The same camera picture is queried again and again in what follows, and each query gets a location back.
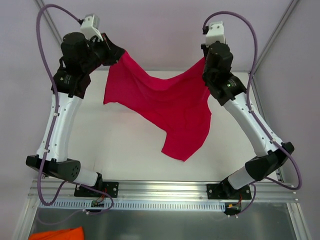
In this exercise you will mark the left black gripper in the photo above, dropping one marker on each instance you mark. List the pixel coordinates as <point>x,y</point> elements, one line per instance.
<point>110,51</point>

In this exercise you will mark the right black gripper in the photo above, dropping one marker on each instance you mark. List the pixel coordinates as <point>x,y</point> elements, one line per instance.
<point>204,53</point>

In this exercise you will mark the red t-shirt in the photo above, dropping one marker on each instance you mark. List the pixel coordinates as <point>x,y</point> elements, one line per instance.
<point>177,105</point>

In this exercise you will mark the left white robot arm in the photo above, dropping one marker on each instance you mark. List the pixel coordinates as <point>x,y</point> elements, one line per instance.
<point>80,57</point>

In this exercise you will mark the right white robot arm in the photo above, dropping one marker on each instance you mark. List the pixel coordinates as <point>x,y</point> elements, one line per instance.
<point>270,151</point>

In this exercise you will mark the orange folded t-shirt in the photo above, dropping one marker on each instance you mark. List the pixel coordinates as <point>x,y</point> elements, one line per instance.
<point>63,234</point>

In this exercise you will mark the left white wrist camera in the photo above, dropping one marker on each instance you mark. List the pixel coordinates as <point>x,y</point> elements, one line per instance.
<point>89,27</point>

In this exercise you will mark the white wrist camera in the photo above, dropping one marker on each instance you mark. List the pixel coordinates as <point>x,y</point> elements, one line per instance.
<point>215,33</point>
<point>89,27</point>

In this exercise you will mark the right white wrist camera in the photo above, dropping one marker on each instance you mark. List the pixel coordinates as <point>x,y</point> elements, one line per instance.
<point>215,33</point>

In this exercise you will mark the left aluminium frame post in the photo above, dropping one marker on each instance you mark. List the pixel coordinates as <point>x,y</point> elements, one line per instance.
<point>49,21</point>

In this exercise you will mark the aluminium frame post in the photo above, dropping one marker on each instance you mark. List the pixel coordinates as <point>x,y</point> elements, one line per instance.
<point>275,33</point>
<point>49,21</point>

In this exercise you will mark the right aluminium frame post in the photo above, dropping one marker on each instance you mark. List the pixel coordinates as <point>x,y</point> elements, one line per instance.
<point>275,33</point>

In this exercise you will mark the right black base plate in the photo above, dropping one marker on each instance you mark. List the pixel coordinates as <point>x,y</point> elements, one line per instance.
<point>215,191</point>

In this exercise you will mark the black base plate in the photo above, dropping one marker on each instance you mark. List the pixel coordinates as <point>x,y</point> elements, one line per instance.
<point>215,191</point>
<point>110,187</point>

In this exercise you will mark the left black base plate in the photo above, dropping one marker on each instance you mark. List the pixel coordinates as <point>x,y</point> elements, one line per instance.
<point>110,187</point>

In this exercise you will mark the aluminium mounting rail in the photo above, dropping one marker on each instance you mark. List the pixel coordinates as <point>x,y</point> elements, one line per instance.
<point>165,191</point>

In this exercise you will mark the slotted grey cable duct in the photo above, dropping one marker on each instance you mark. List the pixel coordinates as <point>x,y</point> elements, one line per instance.
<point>77,204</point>

